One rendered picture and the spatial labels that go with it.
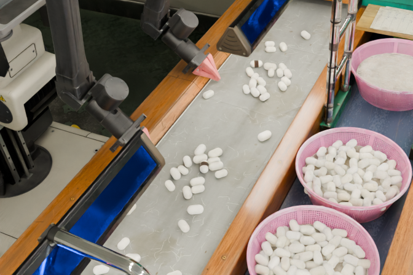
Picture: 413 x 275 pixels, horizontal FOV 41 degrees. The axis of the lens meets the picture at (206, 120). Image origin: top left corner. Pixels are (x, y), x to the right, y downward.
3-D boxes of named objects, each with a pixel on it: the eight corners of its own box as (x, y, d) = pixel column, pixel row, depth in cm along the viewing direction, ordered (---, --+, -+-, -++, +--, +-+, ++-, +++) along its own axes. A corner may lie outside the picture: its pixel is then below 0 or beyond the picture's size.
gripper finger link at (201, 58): (228, 69, 163) (204, 48, 162) (218, 83, 158) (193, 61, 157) (217, 80, 168) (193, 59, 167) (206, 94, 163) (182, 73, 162)
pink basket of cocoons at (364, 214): (294, 232, 130) (295, 205, 123) (294, 152, 149) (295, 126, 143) (413, 237, 126) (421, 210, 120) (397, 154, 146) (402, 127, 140)
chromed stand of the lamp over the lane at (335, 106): (265, 121, 160) (262, -22, 131) (290, 81, 173) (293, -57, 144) (329, 138, 152) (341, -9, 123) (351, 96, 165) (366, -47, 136)
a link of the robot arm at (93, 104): (93, 96, 134) (78, 110, 130) (103, 82, 129) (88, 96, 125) (114, 115, 135) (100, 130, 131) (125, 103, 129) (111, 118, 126)
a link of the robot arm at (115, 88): (77, 73, 133) (57, 96, 128) (94, 49, 124) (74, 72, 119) (117, 105, 135) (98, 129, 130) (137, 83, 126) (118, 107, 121)
